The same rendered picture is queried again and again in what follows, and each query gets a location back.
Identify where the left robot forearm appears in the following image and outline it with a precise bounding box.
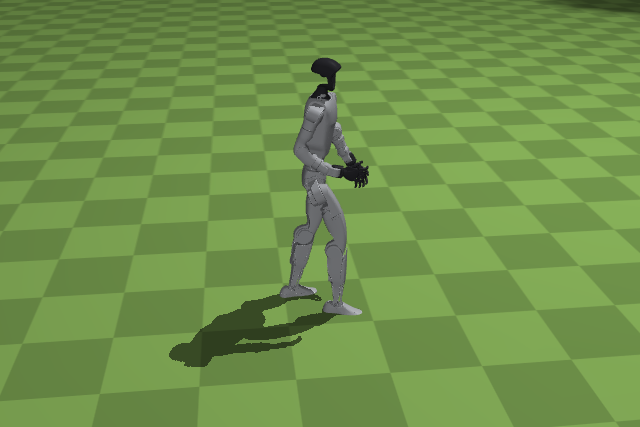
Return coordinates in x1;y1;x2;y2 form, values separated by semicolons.
332;134;352;163

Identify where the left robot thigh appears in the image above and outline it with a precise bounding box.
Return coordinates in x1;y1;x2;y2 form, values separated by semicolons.
293;183;326;244

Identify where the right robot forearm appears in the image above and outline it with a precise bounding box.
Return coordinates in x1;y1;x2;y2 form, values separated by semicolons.
296;147;341;177

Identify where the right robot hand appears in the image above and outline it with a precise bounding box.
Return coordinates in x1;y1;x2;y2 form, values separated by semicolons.
332;161;369;183

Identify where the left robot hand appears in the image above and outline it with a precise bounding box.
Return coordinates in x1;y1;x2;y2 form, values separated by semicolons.
345;152;369;188

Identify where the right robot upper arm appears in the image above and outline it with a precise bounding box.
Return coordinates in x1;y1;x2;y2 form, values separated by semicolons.
293;103;325;159

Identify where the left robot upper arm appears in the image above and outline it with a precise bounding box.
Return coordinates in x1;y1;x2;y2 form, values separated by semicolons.
330;92;342;138

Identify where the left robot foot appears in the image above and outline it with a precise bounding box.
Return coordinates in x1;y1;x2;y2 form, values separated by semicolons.
280;284;317;298

